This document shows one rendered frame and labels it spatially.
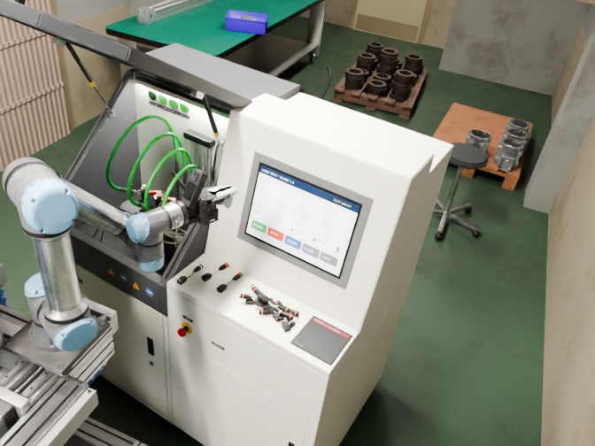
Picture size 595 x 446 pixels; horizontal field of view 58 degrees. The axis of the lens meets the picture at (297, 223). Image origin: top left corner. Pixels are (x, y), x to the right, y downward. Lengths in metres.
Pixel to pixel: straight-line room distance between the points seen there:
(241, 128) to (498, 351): 2.21
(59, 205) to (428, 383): 2.35
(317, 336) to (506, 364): 1.78
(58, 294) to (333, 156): 0.92
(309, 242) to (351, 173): 0.30
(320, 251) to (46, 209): 0.95
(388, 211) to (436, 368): 1.67
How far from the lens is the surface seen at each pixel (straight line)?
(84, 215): 1.59
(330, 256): 1.88
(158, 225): 1.56
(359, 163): 1.76
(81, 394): 1.83
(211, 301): 1.99
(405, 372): 3.19
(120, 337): 2.58
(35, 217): 1.33
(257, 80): 2.39
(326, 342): 1.89
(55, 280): 1.50
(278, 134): 1.88
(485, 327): 3.64
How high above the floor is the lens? 2.39
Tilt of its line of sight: 36 degrees down
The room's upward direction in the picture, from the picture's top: 8 degrees clockwise
